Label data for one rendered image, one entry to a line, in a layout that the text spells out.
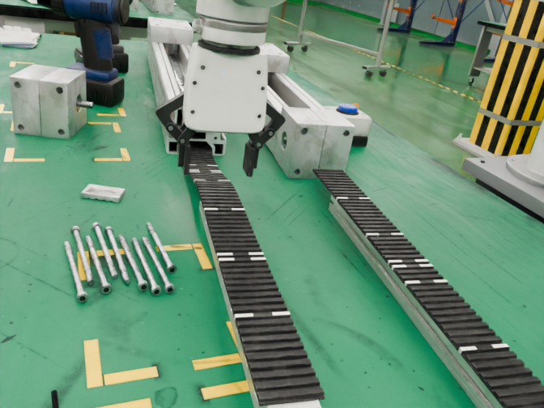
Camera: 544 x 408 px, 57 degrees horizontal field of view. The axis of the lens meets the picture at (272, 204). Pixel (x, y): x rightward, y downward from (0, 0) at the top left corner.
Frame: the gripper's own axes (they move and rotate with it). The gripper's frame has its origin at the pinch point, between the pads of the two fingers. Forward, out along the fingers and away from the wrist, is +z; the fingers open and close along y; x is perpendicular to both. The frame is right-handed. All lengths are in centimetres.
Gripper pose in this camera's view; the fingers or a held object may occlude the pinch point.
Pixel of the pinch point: (217, 163)
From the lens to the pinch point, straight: 67.5
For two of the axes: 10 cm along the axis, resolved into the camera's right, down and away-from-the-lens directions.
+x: -2.5, -4.5, 8.5
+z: -1.4, 8.9, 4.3
